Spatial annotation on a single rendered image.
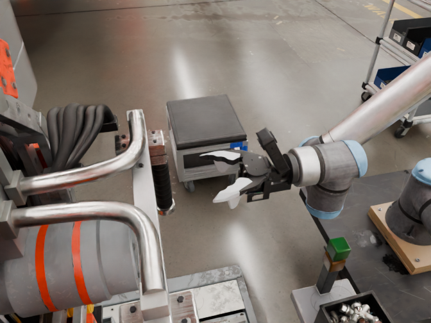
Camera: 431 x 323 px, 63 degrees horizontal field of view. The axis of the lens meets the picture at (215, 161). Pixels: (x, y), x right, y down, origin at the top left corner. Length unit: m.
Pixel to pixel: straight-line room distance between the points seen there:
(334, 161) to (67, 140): 0.54
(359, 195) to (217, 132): 0.69
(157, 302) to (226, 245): 1.27
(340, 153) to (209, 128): 0.99
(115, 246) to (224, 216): 1.23
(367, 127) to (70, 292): 0.74
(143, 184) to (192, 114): 1.31
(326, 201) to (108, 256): 0.54
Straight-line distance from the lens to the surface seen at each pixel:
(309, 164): 0.79
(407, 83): 0.94
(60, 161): 0.58
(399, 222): 1.38
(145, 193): 0.52
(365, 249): 1.38
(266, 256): 1.64
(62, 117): 0.60
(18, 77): 1.18
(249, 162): 0.77
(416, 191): 1.28
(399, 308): 1.30
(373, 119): 0.95
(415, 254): 1.38
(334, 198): 0.89
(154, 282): 0.39
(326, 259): 0.94
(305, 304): 1.03
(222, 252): 1.63
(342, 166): 0.82
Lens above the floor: 1.35
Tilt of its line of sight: 41 degrees down
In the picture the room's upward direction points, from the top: straight up
